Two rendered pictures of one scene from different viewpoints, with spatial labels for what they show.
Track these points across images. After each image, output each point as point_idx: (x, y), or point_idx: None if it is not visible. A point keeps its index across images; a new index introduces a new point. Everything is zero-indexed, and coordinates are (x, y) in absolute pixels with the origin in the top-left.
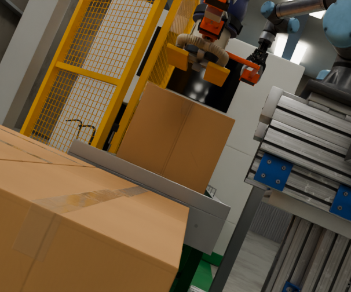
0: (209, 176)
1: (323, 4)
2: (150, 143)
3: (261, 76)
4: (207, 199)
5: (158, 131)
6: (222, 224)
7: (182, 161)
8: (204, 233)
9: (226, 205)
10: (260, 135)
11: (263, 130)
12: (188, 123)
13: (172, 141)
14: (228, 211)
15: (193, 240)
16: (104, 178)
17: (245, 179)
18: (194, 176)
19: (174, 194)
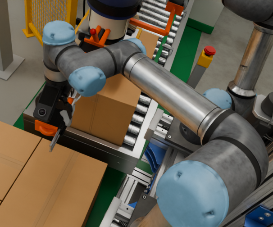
0: (124, 135)
1: (223, 4)
2: (76, 115)
3: (187, 3)
4: (122, 153)
5: (79, 109)
6: (135, 165)
7: (102, 126)
8: (124, 166)
9: (135, 157)
10: (148, 139)
11: (149, 137)
12: (99, 106)
13: (90, 115)
14: (137, 160)
15: (118, 168)
16: (28, 197)
17: (140, 159)
18: (113, 134)
19: (100, 147)
